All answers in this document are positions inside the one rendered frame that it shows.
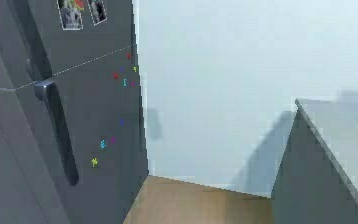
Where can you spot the dark grey fridge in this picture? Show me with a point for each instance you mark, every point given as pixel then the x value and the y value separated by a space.
pixel 97 110

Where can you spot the photo fridge magnet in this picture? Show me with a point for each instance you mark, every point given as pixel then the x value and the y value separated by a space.
pixel 98 11
pixel 71 14

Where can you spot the grey cabinet with pale top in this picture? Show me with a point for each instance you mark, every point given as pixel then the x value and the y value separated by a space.
pixel 307 180

